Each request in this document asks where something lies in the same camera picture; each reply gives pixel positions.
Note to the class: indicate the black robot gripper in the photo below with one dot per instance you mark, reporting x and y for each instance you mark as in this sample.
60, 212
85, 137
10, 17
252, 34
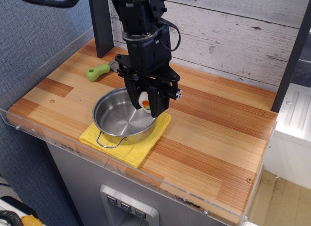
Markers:
147, 68

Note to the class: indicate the plush sushi roll toy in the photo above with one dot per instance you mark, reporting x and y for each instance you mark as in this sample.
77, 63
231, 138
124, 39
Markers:
143, 101

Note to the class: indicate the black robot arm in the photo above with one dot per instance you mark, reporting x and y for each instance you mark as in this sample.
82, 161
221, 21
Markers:
141, 16

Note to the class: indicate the stainless steel pot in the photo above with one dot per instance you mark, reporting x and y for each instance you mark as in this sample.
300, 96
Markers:
115, 116

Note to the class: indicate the yellow microfiber cloth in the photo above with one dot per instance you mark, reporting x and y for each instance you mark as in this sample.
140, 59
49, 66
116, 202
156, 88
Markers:
132, 154

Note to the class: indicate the silver cabinet button panel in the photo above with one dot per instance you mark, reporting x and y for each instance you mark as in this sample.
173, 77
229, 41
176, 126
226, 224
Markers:
124, 210

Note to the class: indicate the clear acrylic table guard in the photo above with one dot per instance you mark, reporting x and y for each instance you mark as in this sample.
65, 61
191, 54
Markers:
203, 167

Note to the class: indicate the white ribbed side unit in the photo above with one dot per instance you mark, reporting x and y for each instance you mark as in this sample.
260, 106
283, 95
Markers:
289, 153

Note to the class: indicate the yellow object at corner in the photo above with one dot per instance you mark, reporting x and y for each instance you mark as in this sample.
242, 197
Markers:
30, 220

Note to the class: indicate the green handled metal spatula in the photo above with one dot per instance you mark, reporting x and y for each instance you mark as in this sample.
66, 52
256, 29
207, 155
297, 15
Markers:
94, 73

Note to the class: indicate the left dark metal post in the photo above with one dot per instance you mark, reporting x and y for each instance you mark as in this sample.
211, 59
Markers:
101, 22

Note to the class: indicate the dark metal post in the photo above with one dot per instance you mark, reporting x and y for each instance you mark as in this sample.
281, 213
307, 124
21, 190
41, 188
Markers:
101, 22
293, 60

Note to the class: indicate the right dark metal post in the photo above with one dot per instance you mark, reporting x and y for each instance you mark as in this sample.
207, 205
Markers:
293, 60

